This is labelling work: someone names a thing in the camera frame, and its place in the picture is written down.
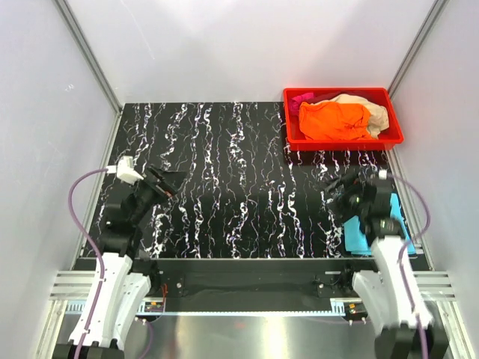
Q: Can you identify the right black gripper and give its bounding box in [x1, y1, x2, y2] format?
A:
[315, 168, 370, 224]

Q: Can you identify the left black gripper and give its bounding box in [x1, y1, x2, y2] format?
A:
[129, 165, 188, 225]

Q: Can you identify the orange t shirt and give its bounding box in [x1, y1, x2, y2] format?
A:
[299, 101, 373, 141]

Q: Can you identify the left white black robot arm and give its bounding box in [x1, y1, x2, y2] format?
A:
[52, 156, 187, 358]

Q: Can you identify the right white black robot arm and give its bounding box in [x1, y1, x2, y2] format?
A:
[326, 171, 449, 358]

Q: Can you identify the folded light blue t shirt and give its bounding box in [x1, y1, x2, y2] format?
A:
[344, 193, 409, 256]

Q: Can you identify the red plastic bin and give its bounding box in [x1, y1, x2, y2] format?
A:
[283, 87, 404, 151]

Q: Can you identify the beige t shirt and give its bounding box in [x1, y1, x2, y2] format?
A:
[308, 93, 389, 139]

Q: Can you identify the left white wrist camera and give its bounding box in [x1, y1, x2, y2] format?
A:
[106, 156, 144, 185]

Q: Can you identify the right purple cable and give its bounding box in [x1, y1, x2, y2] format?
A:
[385, 172, 431, 359]

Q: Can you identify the aluminium frame rail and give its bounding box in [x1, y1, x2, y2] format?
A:
[49, 271, 95, 300]

